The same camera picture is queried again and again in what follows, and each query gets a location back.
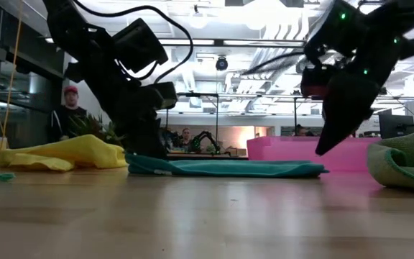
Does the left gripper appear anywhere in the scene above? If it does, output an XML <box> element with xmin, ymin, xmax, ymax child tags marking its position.
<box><xmin>95</xmin><ymin>60</ymin><xmax>178</xmax><ymax>160</ymax></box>

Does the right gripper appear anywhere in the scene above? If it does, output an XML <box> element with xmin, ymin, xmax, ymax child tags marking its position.
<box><xmin>300</xmin><ymin>35</ymin><xmax>414</xmax><ymax>157</ymax></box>

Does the blue microfiber towel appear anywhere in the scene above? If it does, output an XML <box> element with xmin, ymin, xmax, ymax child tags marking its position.
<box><xmin>125</xmin><ymin>153</ymin><xmax>329</xmax><ymax>178</ymax></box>

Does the yellow microfiber towel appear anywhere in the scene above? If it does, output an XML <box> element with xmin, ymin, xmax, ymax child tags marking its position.
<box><xmin>0</xmin><ymin>134</ymin><xmax>128</xmax><ymax>172</ymax></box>

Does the person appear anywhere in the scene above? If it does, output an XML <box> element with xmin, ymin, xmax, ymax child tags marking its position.
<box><xmin>178</xmin><ymin>127</ymin><xmax>193</xmax><ymax>150</ymax></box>
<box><xmin>48</xmin><ymin>85</ymin><xmax>89</xmax><ymax>142</ymax></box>
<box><xmin>295</xmin><ymin>124</ymin><xmax>316</xmax><ymax>137</ymax></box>

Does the black computer monitor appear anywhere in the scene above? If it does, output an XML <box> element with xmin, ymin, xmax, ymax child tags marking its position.
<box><xmin>378</xmin><ymin>109</ymin><xmax>414</xmax><ymax>140</ymax></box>

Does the succulent plant in black pot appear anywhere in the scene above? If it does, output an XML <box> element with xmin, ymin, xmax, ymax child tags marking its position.
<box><xmin>68</xmin><ymin>114</ymin><xmax>125</xmax><ymax>145</ymax></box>

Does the pink plastic bin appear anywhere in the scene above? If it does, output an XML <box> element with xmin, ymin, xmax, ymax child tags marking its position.
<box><xmin>247</xmin><ymin>135</ymin><xmax>382</xmax><ymax>172</ymax></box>

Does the brown cardboard box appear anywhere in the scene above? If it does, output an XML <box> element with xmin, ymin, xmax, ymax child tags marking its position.
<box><xmin>224</xmin><ymin>146</ymin><xmax>247</xmax><ymax>158</ymax></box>

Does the black metal stand frame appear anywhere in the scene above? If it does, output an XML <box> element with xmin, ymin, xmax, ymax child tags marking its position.
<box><xmin>176</xmin><ymin>92</ymin><xmax>221</xmax><ymax>155</ymax></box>

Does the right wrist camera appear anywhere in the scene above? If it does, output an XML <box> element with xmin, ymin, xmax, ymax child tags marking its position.
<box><xmin>303</xmin><ymin>0</ymin><xmax>372</xmax><ymax>58</ymax></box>

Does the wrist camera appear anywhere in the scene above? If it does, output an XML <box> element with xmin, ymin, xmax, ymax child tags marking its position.
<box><xmin>112</xmin><ymin>17</ymin><xmax>170</xmax><ymax>75</ymax></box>
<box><xmin>303</xmin><ymin>0</ymin><xmax>372</xmax><ymax>58</ymax></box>

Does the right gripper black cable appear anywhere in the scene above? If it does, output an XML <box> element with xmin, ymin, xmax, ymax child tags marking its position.
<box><xmin>242</xmin><ymin>50</ymin><xmax>307</xmax><ymax>76</ymax></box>

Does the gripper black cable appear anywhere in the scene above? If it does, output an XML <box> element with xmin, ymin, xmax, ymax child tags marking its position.
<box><xmin>242</xmin><ymin>50</ymin><xmax>307</xmax><ymax>76</ymax></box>
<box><xmin>72</xmin><ymin>0</ymin><xmax>195</xmax><ymax>84</ymax></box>

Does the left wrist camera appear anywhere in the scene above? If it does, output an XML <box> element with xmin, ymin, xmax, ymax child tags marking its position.
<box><xmin>112</xmin><ymin>17</ymin><xmax>170</xmax><ymax>75</ymax></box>

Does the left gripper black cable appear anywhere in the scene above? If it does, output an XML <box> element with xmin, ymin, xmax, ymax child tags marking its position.
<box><xmin>72</xmin><ymin>0</ymin><xmax>195</xmax><ymax>84</ymax></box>

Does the black hanging camera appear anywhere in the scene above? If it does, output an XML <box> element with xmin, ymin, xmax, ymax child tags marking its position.
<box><xmin>215</xmin><ymin>55</ymin><xmax>229</xmax><ymax>72</ymax></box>

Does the black overhead frame beam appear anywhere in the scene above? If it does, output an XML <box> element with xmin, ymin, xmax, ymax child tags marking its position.
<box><xmin>45</xmin><ymin>35</ymin><xmax>414</xmax><ymax>50</ymax></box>

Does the yellow extension cable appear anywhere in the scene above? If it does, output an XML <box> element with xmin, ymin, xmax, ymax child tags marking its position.
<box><xmin>0</xmin><ymin>0</ymin><xmax>24</xmax><ymax>152</ymax></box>

